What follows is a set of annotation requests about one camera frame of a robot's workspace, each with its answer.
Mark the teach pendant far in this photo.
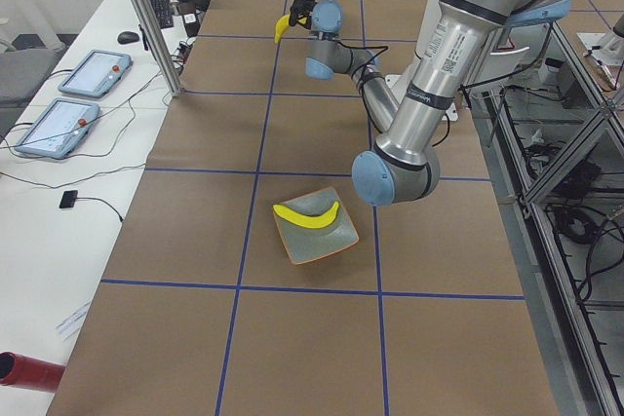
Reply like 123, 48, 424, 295
58, 50, 133, 98

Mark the red fire extinguisher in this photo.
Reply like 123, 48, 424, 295
1, 352, 65, 393

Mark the brown paper table cover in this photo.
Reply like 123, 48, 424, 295
49, 0, 557, 415

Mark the teach pendant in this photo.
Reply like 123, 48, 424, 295
15, 97, 100, 159
58, 50, 133, 98

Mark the aluminium frame post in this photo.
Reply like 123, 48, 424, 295
131, 0, 181, 96

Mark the black box white label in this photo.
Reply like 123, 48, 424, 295
177, 2, 201, 38

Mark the grey square plate orange rim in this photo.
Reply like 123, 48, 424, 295
273, 187, 360, 265

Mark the teach pendant near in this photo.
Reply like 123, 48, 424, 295
15, 97, 100, 159

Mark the black keyboard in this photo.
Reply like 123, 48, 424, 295
149, 0, 174, 29

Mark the small black device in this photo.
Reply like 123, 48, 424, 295
58, 190, 78, 209

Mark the black computer mouse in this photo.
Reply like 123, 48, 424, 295
117, 31, 140, 45

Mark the yellow banana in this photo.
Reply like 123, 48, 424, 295
273, 202, 340, 229
274, 14, 308, 44

